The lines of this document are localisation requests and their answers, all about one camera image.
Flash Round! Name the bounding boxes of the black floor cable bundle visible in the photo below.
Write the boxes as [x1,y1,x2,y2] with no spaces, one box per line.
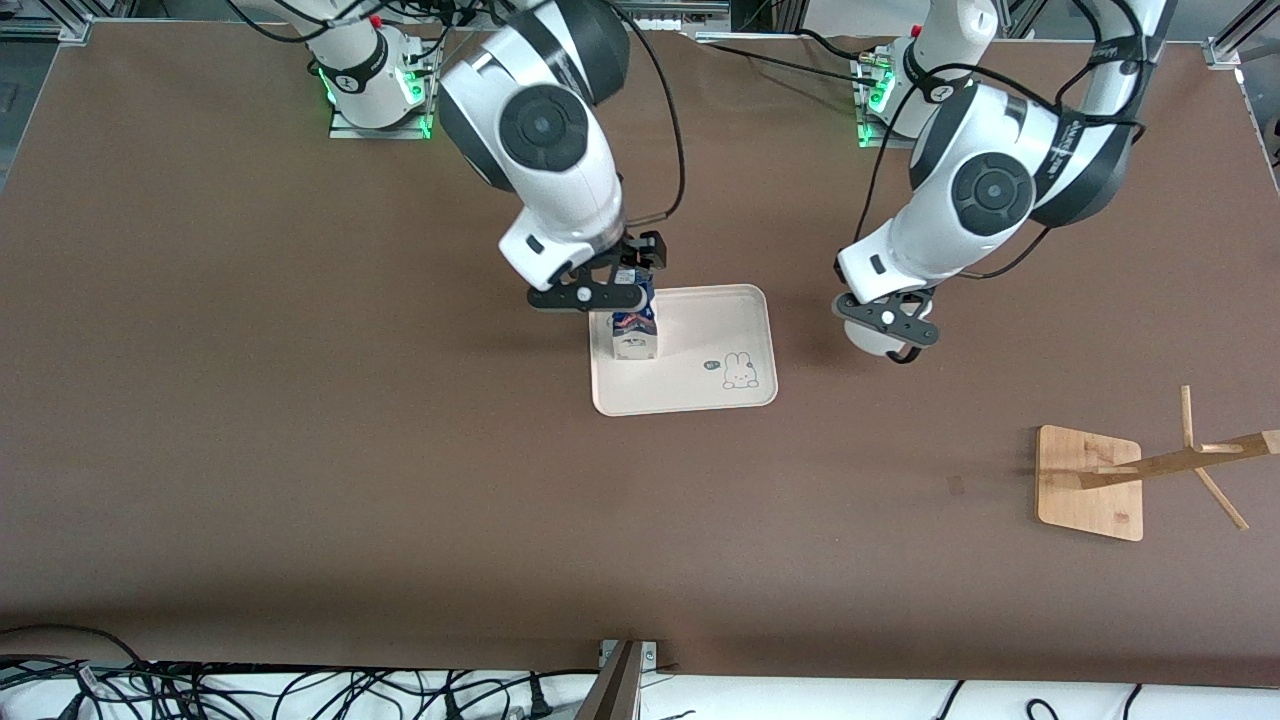
[0,624,601,720]

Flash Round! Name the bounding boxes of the aluminium profile post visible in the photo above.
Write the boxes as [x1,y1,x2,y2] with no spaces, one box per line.
[575,638,661,720]

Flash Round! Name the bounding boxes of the blue white milk carton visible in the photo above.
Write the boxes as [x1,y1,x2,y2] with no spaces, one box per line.
[609,268,660,363]

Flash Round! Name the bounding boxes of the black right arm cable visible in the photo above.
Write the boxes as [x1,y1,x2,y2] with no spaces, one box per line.
[615,0,687,227]

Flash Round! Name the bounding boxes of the white power strip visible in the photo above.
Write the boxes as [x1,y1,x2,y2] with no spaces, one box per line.
[625,0,732,32]

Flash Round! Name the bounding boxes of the wooden cup stand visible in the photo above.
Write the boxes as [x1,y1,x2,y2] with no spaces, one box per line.
[1035,385,1280,543]

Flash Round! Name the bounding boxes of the beige rabbit print tray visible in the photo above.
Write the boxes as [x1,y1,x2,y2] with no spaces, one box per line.
[588,284,779,417]

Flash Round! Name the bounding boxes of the black cable on table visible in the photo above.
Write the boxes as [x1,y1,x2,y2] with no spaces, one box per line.
[690,28,896,89]

